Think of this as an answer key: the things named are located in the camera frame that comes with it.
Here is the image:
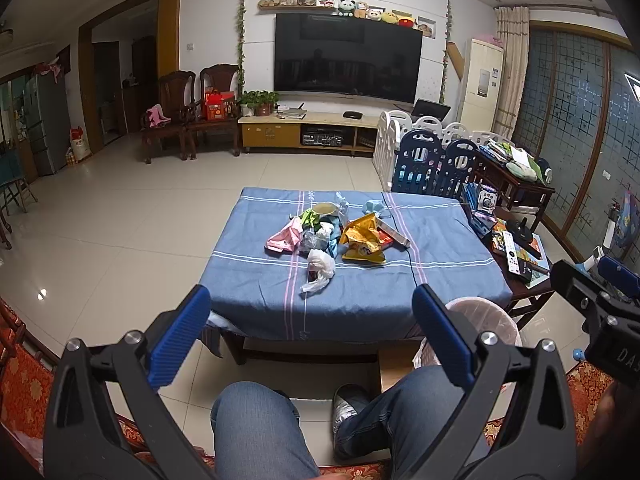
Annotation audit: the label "yellow chip bag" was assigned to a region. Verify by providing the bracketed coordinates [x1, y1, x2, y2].
[338, 212, 394, 266]

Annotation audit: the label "white plastic bag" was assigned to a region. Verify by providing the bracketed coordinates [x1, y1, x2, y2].
[300, 249, 335, 295]

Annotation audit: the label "blue plastic wrapper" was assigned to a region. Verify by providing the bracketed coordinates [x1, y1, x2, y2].
[326, 217, 342, 259]

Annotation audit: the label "light blue tissue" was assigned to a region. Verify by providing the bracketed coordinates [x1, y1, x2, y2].
[362, 200, 387, 216]

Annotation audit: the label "pink plastic wrapper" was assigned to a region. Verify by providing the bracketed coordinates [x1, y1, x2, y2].
[265, 217, 304, 254]

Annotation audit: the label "paper bowl cup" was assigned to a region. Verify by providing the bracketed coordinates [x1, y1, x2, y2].
[311, 202, 340, 216]

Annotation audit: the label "green wrapper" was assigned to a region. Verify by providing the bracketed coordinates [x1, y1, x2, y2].
[299, 208, 321, 232]

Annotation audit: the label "grey plastic bag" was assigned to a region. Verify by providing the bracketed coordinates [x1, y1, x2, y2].
[298, 229, 329, 254]

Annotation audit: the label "white trash bin with liner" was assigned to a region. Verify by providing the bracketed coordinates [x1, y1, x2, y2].
[412, 297, 522, 370]

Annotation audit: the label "cardboard box under table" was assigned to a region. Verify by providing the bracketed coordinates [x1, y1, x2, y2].
[378, 340, 420, 392]

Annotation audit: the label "dark wooden side table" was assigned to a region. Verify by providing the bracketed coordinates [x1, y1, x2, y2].
[471, 151, 554, 330]

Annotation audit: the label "white remote control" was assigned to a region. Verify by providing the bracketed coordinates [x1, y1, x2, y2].
[502, 231, 521, 275]

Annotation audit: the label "right grey slipper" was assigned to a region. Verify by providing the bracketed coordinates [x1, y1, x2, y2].
[331, 385, 369, 462]

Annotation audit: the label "person left leg jeans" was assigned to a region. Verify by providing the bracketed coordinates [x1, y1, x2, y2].
[210, 382, 320, 480]

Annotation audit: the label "white power strip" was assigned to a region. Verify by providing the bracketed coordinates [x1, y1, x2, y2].
[376, 218, 411, 248]

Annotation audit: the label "blue striped tablecloth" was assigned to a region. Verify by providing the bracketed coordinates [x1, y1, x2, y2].
[200, 188, 512, 349]

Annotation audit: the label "blue baby fence panel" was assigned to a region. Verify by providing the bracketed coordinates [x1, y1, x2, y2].
[390, 130, 478, 200]

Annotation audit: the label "white baby fence panel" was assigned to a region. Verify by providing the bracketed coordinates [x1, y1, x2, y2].
[373, 110, 513, 192]

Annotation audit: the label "wooden TV cabinet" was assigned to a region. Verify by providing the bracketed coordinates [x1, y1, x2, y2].
[239, 112, 378, 156]

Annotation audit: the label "black laptop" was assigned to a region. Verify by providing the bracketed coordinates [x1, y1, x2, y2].
[410, 99, 451, 122]

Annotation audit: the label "white standing air conditioner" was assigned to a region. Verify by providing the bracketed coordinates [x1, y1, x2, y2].
[457, 38, 503, 132]

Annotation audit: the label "pink toy on chair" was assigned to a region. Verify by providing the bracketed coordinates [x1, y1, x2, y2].
[145, 104, 171, 128]

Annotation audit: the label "red gift box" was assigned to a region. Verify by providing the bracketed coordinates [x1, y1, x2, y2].
[202, 88, 235, 122]

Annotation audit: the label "dark wooden chair left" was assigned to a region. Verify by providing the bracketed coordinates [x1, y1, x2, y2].
[141, 70, 196, 165]

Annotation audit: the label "dark wooden chair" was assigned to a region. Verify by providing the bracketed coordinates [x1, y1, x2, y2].
[141, 70, 196, 165]
[188, 64, 241, 156]

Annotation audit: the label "green potted plant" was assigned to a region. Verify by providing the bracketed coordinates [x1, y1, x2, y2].
[241, 90, 280, 116]

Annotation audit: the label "beige curtain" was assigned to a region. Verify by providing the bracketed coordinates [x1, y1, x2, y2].
[494, 6, 530, 139]

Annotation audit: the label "dark wooden chair right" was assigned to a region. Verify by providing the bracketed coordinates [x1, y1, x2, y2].
[188, 64, 241, 156]

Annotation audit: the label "large black television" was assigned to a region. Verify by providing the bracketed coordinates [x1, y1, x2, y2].
[273, 13, 422, 103]

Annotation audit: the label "wooden wall shelf with toys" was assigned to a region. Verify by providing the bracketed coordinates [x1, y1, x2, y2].
[257, 0, 437, 39]

